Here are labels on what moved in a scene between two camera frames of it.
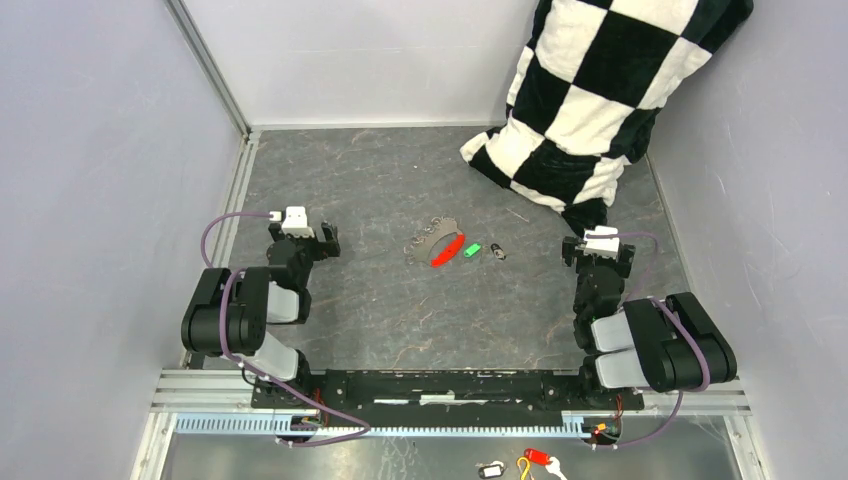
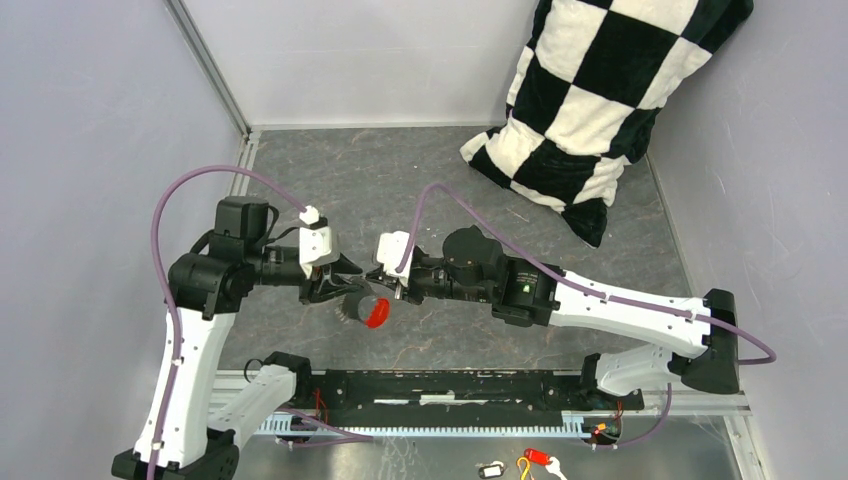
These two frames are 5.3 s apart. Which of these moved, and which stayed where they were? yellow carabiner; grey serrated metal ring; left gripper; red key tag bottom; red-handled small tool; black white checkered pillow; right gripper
Moved: red-handled small tool; grey serrated metal ring; right gripper; left gripper
Stayed: red key tag bottom; black white checkered pillow; yellow carabiner
